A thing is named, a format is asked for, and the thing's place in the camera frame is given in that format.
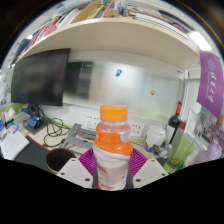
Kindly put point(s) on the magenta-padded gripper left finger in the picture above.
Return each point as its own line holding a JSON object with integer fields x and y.
{"x": 73, "y": 171}

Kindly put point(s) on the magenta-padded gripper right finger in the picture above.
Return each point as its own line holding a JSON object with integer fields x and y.
{"x": 151, "y": 171}

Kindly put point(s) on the orange-capped drink bottle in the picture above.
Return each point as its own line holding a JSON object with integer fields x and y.
{"x": 112, "y": 146}

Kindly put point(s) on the large purple water bottle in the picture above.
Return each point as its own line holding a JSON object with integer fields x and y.
{"x": 211, "y": 153}

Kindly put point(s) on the patterned paper cup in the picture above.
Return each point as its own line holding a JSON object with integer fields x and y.
{"x": 58, "y": 160}

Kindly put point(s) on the white jar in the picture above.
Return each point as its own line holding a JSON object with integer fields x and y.
{"x": 155, "y": 138}

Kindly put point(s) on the green glass with straws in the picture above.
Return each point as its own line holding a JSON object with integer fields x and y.
{"x": 180, "y": 151}

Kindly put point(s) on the grey metal laptop stand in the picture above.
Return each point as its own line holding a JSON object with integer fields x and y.
{"x": 78, "y": 136}

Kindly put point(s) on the black desk mat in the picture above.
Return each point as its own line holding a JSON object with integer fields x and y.
{"x": 33, "y": 155}

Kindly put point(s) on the dark wine bottle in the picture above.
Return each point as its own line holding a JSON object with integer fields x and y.
{"x": 173, "y": 128}

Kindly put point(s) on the small blue box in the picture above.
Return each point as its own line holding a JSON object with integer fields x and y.
{"x": 34, "y": 122}

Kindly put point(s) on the white open notebook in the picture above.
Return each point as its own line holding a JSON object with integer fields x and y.
{"x": 13, "y": 145}

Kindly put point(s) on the group photo poster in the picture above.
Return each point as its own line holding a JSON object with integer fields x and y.
{"x": 215, "y": 128}

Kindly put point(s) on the black computer monitor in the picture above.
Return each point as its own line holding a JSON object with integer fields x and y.
{"x": 40, "y": 78}

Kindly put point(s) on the purple pennant flag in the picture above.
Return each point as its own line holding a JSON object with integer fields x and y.
{"x": 211, "y": 83}

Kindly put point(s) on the shelf unit with books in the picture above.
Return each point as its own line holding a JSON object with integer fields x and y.
{"x": 116, "y": 36}

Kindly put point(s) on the white wall socket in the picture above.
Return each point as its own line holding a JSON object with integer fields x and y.
{"x": 137, "y": 129}
{"x": 91, "y": 120}

